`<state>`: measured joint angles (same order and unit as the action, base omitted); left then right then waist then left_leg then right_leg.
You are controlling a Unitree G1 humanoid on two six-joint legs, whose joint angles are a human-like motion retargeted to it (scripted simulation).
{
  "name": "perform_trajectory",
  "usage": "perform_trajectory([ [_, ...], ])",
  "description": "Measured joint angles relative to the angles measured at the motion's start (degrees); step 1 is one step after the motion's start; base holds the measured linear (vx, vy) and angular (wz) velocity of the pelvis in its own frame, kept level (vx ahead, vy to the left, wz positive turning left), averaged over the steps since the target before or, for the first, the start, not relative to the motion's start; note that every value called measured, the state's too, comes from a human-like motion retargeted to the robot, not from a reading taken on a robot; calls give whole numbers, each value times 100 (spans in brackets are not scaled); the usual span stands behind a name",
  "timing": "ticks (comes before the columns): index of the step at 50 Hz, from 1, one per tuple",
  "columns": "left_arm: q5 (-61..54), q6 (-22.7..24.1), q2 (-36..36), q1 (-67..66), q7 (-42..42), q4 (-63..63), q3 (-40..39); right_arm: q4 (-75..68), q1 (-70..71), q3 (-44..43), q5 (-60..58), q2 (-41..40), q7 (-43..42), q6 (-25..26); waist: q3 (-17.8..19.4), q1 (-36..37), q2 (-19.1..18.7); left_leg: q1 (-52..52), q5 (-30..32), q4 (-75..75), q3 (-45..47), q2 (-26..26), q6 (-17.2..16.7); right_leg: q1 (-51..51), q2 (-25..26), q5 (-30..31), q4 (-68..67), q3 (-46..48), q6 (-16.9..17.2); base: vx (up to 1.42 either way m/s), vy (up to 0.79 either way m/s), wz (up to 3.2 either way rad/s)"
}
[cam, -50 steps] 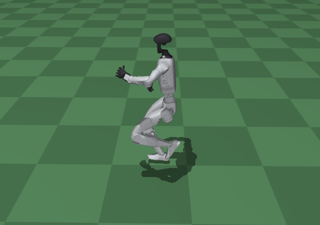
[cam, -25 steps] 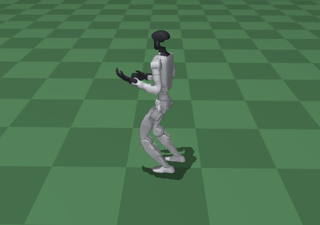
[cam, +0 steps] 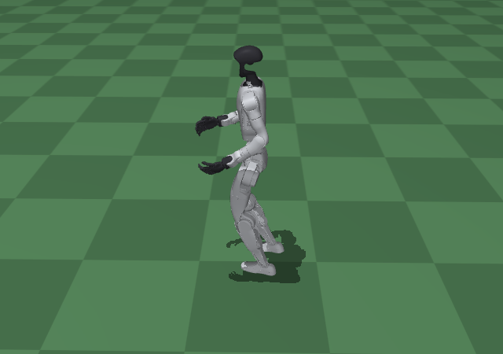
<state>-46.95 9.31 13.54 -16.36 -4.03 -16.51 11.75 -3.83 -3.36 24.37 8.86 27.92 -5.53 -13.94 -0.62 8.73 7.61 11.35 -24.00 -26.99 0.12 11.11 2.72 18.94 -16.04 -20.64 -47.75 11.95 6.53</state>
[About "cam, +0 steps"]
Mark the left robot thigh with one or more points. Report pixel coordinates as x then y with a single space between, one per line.
246 177

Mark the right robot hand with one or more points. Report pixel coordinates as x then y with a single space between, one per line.
208 122

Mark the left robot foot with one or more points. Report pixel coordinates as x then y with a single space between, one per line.
254 267

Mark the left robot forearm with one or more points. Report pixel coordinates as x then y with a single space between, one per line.
251 149

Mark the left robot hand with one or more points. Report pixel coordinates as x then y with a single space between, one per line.
216 167

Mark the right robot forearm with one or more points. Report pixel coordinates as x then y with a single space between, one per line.
233 118

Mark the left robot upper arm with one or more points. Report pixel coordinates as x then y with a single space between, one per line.
251 107

